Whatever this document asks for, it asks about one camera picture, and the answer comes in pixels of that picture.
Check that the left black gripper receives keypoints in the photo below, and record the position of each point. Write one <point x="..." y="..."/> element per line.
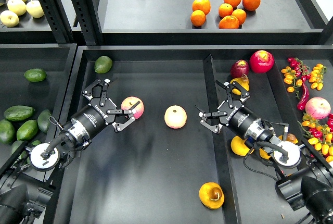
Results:
<point x="101" y="111"/>

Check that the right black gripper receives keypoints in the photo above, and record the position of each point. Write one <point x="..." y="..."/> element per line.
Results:
<point x="238" y="118"/>

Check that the yellow pear with stem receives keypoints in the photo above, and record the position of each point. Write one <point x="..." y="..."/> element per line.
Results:
<point x="211" y="195"/>

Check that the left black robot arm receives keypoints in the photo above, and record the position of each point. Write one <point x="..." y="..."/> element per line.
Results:
<point x="23" y="197"/>

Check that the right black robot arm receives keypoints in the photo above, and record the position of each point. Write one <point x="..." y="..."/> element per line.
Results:
<point x="302" y="177"/>

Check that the yellow pear near red apple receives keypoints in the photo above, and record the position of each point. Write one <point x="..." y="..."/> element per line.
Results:
<point x="243" y="81"/>

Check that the yellow pear left of wrist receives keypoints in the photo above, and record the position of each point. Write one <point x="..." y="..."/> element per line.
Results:
<point x="238" y="146"/>

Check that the yellow pear of wrist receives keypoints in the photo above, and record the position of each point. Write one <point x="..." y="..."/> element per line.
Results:
<point x="238" y="146"/>
<point x="289" y="137"/>

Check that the green avocado in tray corner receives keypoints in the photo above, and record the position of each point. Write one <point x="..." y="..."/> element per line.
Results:
<point x="103" y="64"/>

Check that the yellow pear under wrist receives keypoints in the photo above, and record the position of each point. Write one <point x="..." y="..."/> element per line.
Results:
<point x="264" y="154"/>

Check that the yellow pear right of wrist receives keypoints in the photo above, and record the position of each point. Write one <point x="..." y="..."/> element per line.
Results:
<point x="289" y="137"/>

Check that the dark green upright avocado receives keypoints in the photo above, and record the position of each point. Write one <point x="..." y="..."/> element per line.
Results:
<point x="43" y="121"/>

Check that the green avocado upper left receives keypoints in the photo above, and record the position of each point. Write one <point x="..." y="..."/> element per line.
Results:
<point x="35" y="75"/>

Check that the bright green avocado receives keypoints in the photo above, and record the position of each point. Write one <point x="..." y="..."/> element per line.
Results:
<point x="27" y="130"/>

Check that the dark avocado left edge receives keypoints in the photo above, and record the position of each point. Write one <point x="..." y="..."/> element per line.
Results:
<point x="8" y="132"/>

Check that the pale yellow pear right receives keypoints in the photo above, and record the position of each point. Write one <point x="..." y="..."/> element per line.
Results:
<point x="34" y="9"/>

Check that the pink red apple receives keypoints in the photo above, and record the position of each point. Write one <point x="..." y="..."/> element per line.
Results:
<point x="134" y="103"/>

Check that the dark red apple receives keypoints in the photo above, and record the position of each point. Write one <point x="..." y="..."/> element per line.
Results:
<point x="239" y="69"/>

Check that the pale pink apple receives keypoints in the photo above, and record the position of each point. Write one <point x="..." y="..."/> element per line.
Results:
<point x="175" y="117"/>

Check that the bright red apple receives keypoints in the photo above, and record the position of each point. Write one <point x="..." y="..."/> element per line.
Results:
<point x="261" y="61"/>

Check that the orange cherry tomato bunch left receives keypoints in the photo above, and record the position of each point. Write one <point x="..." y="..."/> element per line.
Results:
<point x="292" y="78"/>

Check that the red chili pepper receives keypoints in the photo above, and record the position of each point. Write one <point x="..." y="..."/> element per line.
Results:
<point x="304" y="98"/>

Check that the red cherry tomato bunch top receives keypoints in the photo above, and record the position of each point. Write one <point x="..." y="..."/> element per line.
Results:
<point x="298" y="69"/>

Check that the pink apple right side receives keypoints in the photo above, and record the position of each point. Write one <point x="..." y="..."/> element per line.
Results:
<point x="318" y="108"/>

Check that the orange fruit front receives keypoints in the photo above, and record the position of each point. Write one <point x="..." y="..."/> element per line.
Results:
<point x="229" y="22"/>

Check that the mixed cherry tomato bunch lower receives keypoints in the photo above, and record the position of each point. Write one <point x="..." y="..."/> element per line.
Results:
<point x="318" y="135"/>

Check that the yellow cherry tomato bunch right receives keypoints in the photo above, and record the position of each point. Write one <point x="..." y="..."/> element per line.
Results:
<point x="317" y="76"/>

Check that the orange fruit middle right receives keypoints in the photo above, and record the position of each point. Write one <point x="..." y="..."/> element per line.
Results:
<point x="241" y="15"/>

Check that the black metal divider bar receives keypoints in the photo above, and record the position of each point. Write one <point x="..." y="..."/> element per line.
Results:
<point x="222" y="156"/>

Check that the orange fruit lower left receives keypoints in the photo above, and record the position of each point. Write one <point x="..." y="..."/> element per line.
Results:
<point x="198" y="18"/>

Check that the orange fruit centre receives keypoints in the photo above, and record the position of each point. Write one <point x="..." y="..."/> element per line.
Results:
<point x="225" y="9"/>

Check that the orange fruit far left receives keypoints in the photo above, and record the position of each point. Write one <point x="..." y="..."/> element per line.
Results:
<point x="203" y="5"/>

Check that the orange fruit top right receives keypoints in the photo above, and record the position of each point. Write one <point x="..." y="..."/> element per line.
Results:
<point x="251" y="5"/>

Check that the black shelf upright post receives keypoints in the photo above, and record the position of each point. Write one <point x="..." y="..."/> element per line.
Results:
<point x="88" y="19"/>

